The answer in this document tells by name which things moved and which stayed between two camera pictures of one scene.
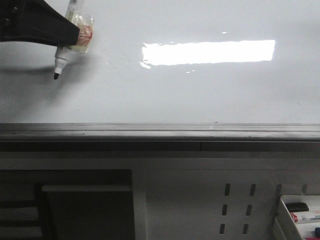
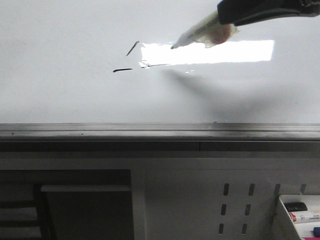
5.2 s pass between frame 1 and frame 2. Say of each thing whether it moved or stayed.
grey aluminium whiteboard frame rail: stayed
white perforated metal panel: stayed
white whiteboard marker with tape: moved
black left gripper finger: moved
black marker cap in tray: stayed
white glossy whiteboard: stayed
